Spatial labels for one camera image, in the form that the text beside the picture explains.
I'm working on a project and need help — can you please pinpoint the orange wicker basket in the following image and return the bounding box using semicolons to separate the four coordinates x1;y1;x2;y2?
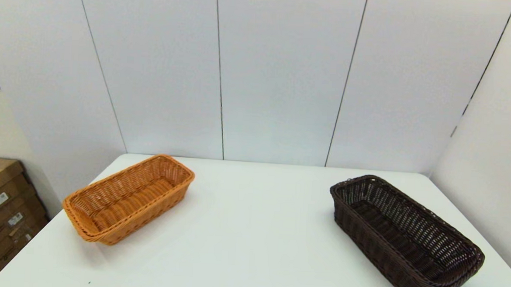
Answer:
60;149;197;250

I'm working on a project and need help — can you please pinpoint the dark brown wicker basket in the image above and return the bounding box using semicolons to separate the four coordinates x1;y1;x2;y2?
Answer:
325;173;490;287

